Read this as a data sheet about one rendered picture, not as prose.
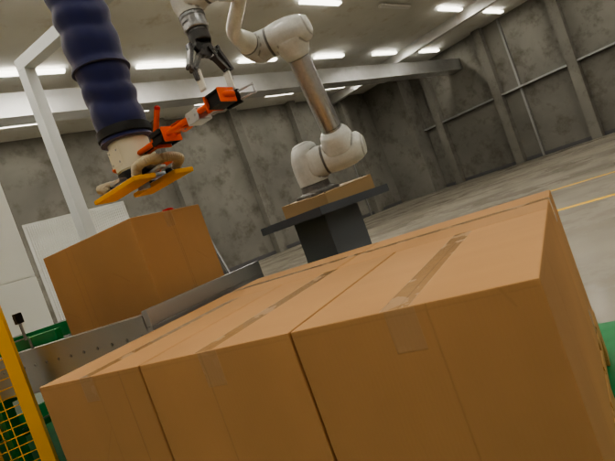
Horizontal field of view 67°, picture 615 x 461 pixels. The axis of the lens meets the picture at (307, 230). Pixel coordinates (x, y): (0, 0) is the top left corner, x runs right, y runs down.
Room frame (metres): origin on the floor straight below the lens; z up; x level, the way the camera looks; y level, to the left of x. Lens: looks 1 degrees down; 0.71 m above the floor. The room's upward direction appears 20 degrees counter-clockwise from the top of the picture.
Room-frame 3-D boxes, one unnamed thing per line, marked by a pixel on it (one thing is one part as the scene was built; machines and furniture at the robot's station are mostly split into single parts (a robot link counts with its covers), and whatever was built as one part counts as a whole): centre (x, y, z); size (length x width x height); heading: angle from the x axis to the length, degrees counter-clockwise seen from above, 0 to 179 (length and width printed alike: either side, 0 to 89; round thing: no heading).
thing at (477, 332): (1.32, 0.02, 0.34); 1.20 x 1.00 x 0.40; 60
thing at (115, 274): (2.09, 0.78, 0.75); 0.60 x 0.40 x 0.40; 61
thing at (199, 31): (1.63, 0.12, 1.41); 0.08 x 0.07 x 0.09; 141
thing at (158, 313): (1.92, 0.46, 0.58); 0.70 x 0.03 x 0.06; 150
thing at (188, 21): (1.63, 0.12, 1.48); 0.09 x 0.09 x 0.06
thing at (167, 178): (2.07, 0.53, 1.10); 0.34 x 0.10 x 0.05; 51
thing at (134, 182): (1.92, 0.65, 1.10); 0.34 x 0.10 x 0.05; 51
